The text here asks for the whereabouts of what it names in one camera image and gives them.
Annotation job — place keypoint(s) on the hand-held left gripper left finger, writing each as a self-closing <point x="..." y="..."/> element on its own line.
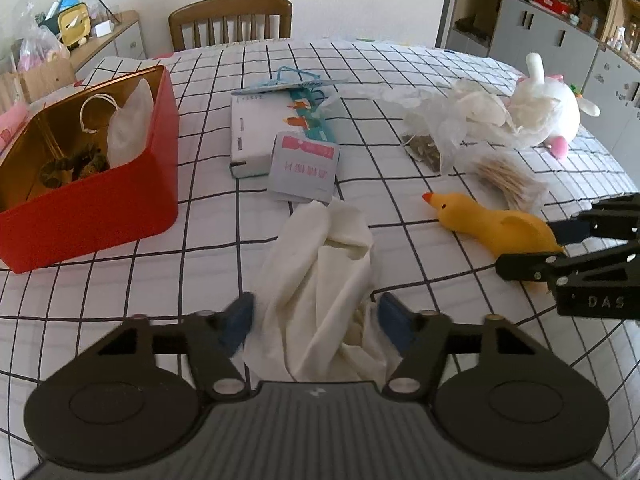
<point x="239" y="320"/>

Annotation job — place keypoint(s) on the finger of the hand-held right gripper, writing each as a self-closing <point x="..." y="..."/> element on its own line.
<point x="572" y="232"/>
<point x="525" y="265"/>

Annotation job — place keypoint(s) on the clear plastic bag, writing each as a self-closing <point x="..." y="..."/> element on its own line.
<point x="450" y="110"/>

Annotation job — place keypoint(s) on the grey shelf cabinet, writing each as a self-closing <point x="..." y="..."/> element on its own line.
<point x="545" y="35"/>

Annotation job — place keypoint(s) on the cotton swabs pack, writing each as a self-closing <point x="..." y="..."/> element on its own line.
<point x="510" y="180"/>

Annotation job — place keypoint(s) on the yellow rubber duck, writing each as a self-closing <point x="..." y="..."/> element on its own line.
<point x="480" y="220"/>

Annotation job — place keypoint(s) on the translucent white pouch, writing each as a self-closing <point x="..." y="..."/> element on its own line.
<point x="127" y="120"/>

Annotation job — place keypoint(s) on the checked white tablecloth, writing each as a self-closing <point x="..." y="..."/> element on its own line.
<point x="200" y="260"/>

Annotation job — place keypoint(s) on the white flat box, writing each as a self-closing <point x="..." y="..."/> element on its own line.
<point x="255" y="125"/>

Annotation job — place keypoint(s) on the wooden chair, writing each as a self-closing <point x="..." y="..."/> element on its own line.
<point x="230" y="7"/>

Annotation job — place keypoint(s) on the yellow and blue toy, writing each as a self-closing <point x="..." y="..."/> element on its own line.
<point x="72" y="22"/>

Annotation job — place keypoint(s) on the white plush bunny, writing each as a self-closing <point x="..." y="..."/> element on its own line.
<point x="545" y="105"/>

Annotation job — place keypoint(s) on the cardboard box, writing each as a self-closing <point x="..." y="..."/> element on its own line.
<point x="45" y="75"/>

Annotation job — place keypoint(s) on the wooden top side cabinet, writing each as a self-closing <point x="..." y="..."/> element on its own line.
<point x="125" y="40"/>

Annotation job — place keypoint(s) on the white cloth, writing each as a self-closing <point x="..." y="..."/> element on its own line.
<point x="320" y="280"/>

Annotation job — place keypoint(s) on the red tin box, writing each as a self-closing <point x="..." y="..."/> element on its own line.
<point x="100" y="210"/>

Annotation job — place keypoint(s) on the pink package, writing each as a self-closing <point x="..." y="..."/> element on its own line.
<point x="12" y="125"/>

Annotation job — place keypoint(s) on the light blue plastic hanger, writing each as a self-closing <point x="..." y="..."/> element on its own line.
<point x="295" y="82"/>

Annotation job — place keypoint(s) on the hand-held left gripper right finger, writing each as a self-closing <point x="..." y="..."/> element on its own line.
<point x="395" y="322"/>

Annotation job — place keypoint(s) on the dark dried items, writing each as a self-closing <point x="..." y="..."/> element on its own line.
<point x="75" y="165"/>

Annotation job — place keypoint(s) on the small white box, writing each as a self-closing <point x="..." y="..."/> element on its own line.
<point x="102" y="28"/>

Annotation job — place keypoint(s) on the grey pink packet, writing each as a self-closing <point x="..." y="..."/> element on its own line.
<point x="300" y="170"/>

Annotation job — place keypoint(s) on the pile of plastic bags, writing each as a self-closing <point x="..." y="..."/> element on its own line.
<point x="35" y="50"/>

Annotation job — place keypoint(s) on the red box on shelf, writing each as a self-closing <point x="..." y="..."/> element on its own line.
<point x="550" y="1"/>

